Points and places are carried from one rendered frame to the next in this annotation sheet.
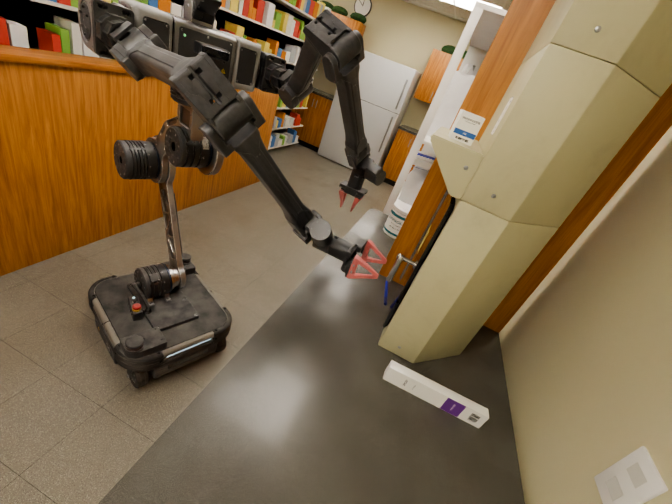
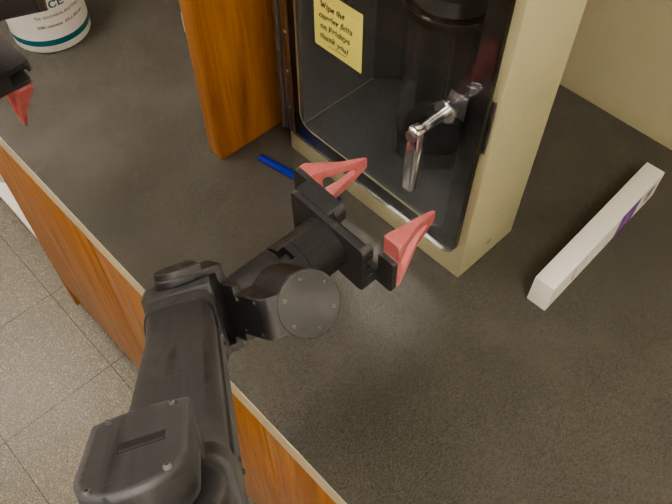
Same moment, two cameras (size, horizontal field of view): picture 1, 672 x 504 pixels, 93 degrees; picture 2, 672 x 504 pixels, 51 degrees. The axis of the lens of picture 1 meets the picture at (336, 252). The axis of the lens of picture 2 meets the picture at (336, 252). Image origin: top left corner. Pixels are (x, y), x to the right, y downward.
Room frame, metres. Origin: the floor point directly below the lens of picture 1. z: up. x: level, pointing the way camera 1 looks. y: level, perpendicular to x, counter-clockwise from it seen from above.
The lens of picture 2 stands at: (0.53, 0.29, 1.70)
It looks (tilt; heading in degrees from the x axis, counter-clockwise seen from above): 54 degrees down; 306
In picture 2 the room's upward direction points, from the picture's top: straight up
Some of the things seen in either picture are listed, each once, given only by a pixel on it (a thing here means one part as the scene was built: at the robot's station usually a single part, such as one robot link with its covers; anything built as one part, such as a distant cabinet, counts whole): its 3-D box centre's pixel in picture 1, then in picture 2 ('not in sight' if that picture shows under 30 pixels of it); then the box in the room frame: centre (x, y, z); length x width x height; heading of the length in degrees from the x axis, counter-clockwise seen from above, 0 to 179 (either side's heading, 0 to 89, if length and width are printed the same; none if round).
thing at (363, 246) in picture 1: (370, 256); (342, 192); (0.80, -0.10, 1.15); 0.09 x 0.07 x 0.07; 78
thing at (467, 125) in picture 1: (465, 127); not in sight; (0.80, -0.17, 1.54); 0.05 x 0.05 x 0.06; 87
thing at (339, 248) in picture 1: (343, 250); (312, 252); (0.78, -0.02, 1.14); 0.10 x 0.07 x 0.07; 168
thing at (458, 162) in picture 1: (449, 157); not in sight; (0.86, -0.18, 1.46); 0.32 x 0.12 x 0.10; 170
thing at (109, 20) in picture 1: (118, 35); not in sight; (0.84, 0.70, 1.45); 0.09 x 0.08 x 0.12; 147
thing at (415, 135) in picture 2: (400, 270); (424, 148); (0.76, -0.18, 1.17); 0.05 x 0.03 x 0.10; 79
